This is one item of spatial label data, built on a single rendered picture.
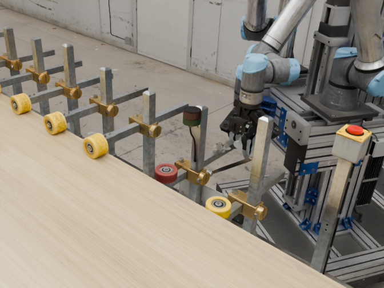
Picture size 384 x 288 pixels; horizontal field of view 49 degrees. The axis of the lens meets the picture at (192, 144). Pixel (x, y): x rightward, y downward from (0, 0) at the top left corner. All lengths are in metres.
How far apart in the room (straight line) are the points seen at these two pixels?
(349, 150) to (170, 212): 0.54
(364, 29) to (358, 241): 1.26
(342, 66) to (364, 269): 1.06
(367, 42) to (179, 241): 0.90
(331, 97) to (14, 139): 1.24
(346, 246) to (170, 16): 3.50
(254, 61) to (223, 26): 3.29
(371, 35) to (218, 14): 3.21
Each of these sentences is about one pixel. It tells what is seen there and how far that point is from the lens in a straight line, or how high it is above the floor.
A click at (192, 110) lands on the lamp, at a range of 1.39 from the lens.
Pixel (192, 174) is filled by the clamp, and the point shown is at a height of 0.86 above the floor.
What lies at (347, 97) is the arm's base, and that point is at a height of 1.09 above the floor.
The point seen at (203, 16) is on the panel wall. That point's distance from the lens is 4.76.
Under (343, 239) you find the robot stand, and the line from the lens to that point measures 2.44.
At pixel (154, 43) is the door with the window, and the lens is 5.36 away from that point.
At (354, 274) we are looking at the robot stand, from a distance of 2.30.
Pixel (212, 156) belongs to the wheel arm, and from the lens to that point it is 1.66.
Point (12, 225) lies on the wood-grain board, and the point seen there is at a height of 0.90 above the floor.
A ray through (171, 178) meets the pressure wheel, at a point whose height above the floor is 0.90.
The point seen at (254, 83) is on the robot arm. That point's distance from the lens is 1.34.
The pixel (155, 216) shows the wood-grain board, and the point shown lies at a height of 0.90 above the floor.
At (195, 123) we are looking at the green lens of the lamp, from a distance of 1.39.
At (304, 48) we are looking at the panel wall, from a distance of 4.15.
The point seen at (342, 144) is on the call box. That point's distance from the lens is 1.17.
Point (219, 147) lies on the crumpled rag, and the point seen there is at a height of 0.87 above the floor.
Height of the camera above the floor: 1.71
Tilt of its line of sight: 29 degrees down
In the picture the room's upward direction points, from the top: 4 degrees clockwise
